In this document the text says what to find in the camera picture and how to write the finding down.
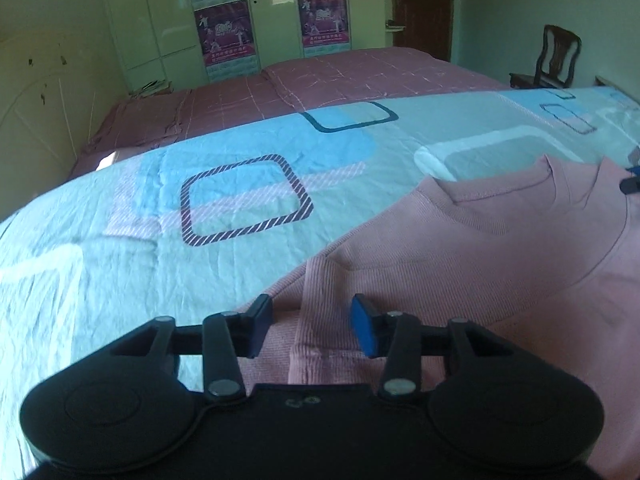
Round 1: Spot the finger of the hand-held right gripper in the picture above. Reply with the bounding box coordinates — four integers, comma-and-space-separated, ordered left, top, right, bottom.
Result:
619, 162, 640, 195

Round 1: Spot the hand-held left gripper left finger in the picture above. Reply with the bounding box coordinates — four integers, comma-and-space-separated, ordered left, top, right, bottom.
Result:
106, 294, 274, 405

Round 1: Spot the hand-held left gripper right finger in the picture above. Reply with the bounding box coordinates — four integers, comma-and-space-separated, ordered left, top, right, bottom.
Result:
350, 294, 508, 405

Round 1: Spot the pink sweatshirt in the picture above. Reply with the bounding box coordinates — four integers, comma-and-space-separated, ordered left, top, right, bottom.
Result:
237, 154, 640, 480

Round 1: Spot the blue patterned bed sheet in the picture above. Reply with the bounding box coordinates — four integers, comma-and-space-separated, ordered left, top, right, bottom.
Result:
0, 85, 640, 480

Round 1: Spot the dark wooden chair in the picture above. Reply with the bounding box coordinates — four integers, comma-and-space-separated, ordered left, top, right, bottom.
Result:
509, 24, 583, 90

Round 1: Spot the pink checked bed sheet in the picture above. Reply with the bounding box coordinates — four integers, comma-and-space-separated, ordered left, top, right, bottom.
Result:
67, 46, 512, 177

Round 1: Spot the stack of books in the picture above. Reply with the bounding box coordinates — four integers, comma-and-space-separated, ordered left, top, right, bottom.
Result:
129, 78, 174, 99

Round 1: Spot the brown wooden door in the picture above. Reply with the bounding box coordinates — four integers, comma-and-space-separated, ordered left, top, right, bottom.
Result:
390, 0, 454, 62

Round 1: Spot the cream wardrobe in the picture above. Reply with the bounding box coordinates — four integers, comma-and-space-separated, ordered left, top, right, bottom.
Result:
97, 0, 387, 97

